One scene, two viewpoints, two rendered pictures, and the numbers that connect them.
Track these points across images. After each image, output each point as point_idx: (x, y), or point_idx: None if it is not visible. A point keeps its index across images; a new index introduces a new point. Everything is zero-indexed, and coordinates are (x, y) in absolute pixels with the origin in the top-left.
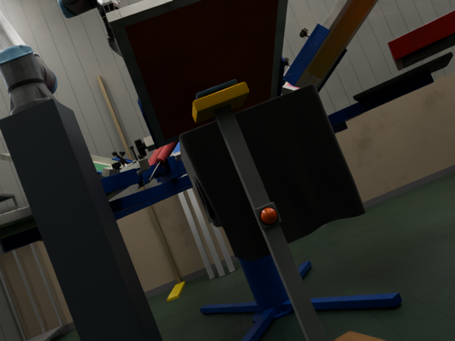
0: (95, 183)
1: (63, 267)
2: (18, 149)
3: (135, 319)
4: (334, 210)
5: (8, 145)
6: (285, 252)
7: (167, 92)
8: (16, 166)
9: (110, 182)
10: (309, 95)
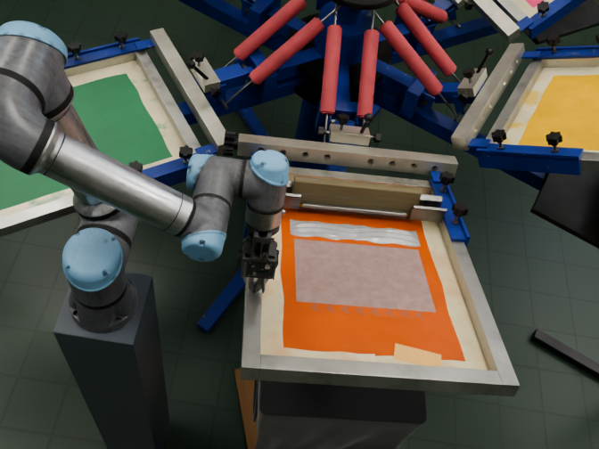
0: (151, 346)
1: (94, 402)
2: (73, 352)
3: (148, 430)
4: (361, 448)
5: (61, 346)
6: None
7: (289, 252)
8: (67, 357)
9: (168, 179)
10: (412, 426)
